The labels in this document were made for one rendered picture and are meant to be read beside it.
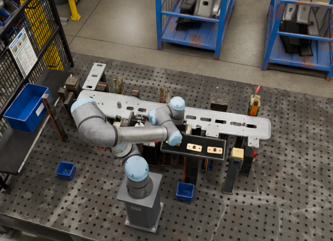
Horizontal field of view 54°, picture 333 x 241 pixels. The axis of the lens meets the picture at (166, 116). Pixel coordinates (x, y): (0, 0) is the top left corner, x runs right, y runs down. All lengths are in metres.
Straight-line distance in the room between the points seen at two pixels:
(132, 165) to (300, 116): 1.60
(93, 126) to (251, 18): 3.90
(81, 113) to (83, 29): 3.47
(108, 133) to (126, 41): 3.22
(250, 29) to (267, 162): 2.62
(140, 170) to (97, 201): 0.72
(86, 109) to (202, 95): 1.56
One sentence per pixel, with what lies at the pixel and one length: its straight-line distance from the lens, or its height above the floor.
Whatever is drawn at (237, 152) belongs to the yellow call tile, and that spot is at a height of 1.16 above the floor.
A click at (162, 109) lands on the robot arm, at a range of 1.64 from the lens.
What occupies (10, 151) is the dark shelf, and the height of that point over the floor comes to 1.03.
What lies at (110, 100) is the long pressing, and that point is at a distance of 2.41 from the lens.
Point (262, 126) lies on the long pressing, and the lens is 2.30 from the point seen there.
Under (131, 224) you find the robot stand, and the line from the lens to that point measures 2.20.
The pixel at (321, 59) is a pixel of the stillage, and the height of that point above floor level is 0.16.
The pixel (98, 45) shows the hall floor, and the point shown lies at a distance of 4.51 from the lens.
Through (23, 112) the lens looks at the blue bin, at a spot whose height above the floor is 1.03.
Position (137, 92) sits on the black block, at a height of 0.99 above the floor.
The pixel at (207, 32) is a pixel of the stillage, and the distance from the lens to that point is 4.37.
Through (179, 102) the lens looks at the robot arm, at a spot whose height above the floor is 1.53.
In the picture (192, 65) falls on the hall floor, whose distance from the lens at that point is 4.11.
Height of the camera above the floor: 2.77
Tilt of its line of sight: 51 degrees down
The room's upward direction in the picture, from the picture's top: 1 degrees counter-clockwise
